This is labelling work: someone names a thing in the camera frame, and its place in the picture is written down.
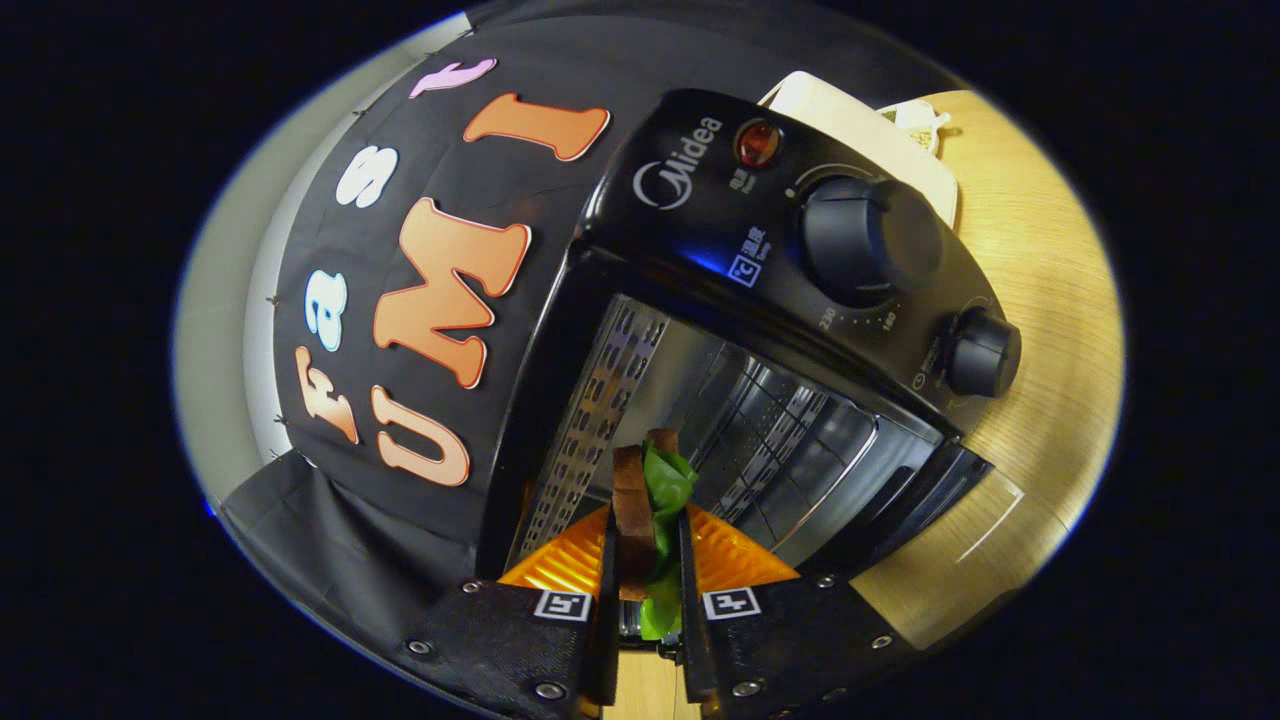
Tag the lettuce sandwich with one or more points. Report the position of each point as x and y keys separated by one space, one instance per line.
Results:
x=633 y=520

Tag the black toaster oven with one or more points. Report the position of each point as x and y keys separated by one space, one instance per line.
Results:
x=700 y=220

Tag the small white dish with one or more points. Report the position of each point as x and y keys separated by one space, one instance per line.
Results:
x=915 y=122

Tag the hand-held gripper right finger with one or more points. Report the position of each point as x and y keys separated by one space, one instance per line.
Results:
x=689 y=640

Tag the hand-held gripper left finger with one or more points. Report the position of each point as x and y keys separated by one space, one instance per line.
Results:
x=609 y=620

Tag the white pop-up toaster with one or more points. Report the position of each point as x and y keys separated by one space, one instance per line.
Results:
x=860 y=125

